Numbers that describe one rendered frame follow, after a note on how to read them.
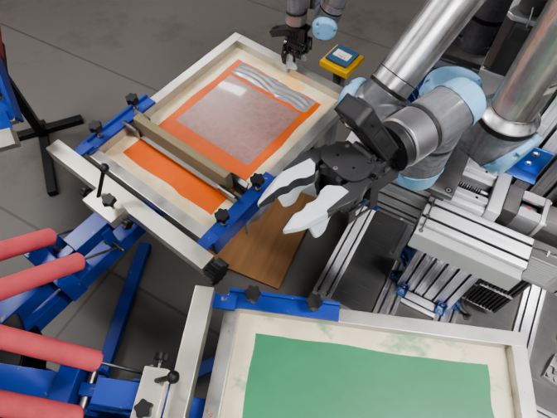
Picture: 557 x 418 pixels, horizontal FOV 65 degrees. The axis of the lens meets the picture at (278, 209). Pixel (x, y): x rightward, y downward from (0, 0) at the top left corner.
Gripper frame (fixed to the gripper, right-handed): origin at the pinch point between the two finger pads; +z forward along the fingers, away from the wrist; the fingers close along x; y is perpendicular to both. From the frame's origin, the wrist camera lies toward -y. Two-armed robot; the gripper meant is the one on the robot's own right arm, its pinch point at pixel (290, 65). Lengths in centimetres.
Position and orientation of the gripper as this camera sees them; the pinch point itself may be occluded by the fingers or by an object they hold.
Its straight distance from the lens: 177.5
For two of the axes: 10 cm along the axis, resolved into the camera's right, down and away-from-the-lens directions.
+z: 0.0, 5.3, 8.5
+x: 6.1, -6.7, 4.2
